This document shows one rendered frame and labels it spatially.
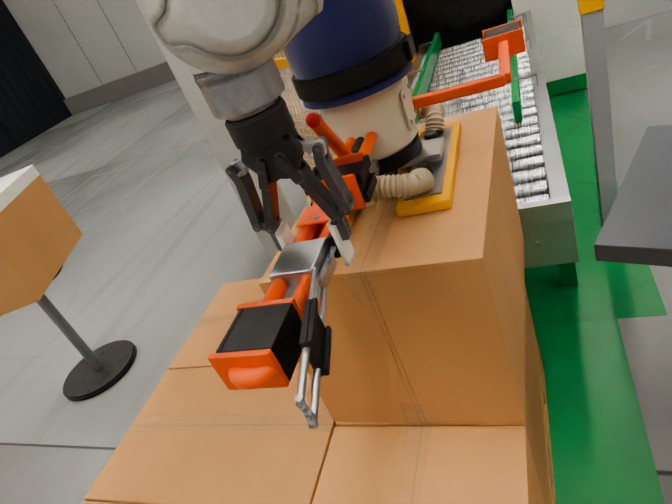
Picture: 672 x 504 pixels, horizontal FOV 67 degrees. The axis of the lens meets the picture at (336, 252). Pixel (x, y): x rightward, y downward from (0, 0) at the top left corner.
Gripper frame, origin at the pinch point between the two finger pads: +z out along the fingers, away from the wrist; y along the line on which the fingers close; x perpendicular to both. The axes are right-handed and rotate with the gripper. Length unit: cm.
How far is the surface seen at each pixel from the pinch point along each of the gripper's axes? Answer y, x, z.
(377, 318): 1.0, -10.3, 23.0
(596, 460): -30, -38, 107
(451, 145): -11.9, -47.1, 10.5
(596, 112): -46, -132, 48
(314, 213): 1.4, -5.7, -2.1
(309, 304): -5.3, 15.6, -2.9
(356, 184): -3.4, -12.7, -1.8
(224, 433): 49, -7, 52
